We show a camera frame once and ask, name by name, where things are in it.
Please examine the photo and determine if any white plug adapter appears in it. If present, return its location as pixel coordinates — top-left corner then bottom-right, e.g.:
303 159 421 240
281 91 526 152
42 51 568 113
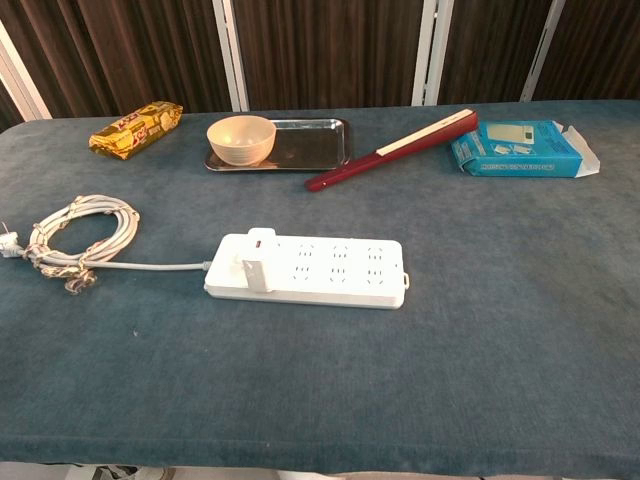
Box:
241 256 274 295

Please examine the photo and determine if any white power strip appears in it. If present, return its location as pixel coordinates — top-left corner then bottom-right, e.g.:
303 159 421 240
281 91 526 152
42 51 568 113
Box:
203 227 413 311

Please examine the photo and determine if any stainless steel tray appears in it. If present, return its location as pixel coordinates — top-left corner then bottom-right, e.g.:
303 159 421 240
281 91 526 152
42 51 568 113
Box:
203 117 351 173

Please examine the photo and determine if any red and cream stick box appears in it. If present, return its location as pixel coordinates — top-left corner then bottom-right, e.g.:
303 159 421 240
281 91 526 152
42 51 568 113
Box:
304 108 480 192

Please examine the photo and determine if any beige bowl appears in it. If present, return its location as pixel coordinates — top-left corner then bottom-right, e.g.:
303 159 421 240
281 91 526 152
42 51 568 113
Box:
206 115 277 167

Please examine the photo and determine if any blue table cloth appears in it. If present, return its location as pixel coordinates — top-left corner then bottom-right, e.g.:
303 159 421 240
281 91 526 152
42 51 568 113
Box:
0 99 640 479

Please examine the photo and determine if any dark brown screen panel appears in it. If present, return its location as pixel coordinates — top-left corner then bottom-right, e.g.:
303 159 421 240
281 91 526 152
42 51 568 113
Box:
212 0 454 113
519 0 640 104
424 0 566 107
0 0 250 124

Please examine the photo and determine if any yellow biscuit packet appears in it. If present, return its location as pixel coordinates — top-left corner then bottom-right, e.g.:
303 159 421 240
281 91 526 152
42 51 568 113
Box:
88 100 184 161

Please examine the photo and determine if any blue cardboard box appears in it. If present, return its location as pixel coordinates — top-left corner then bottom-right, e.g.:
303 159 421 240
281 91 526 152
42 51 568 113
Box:
449 119 601 179

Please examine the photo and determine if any brown white twine tie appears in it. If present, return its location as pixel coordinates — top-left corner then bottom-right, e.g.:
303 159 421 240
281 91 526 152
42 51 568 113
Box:
35 259 99 296

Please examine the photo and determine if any white cable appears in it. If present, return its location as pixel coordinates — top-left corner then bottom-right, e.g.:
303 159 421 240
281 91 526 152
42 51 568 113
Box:
0 194 207 281

